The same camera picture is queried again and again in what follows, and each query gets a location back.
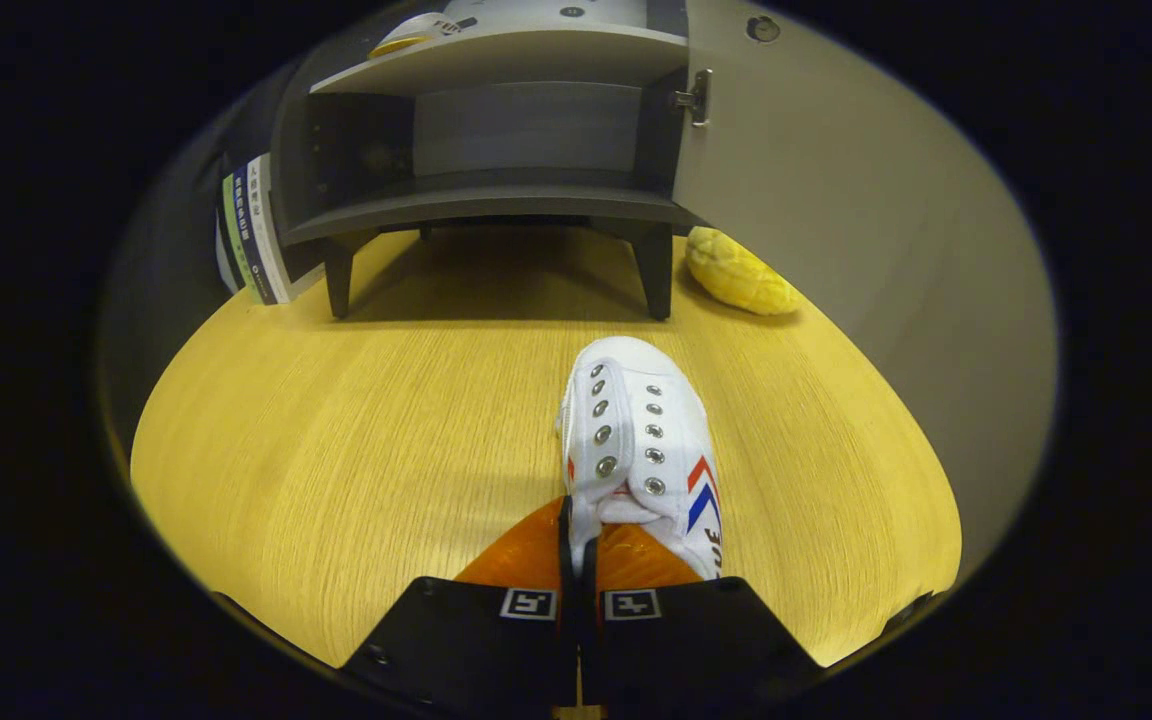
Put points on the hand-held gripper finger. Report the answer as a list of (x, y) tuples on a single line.
[(588, 640), (567, 640)]

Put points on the yellow bread bun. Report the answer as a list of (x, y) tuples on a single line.
[(741, 275)]

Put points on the white spine book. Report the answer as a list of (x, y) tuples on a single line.
[(271, 230)]

